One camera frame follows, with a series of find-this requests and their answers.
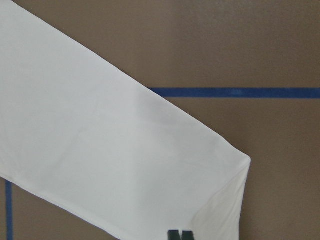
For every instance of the white long-sleeve printed shirt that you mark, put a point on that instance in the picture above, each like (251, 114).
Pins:
(84, 136)

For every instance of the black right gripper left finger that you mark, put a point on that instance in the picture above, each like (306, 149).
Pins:
(173, 235)

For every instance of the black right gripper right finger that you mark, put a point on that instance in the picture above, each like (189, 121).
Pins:
(187, 235)

